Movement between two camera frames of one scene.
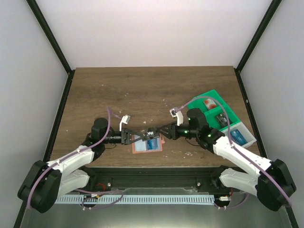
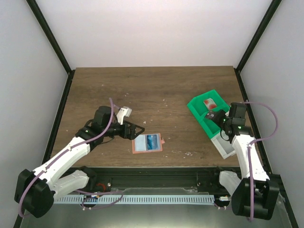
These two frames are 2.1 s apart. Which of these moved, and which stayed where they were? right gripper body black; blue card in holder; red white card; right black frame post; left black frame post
Moved: right gripper body black
Stayed: blue card in holder; red white card; right black frame post; left black frame post
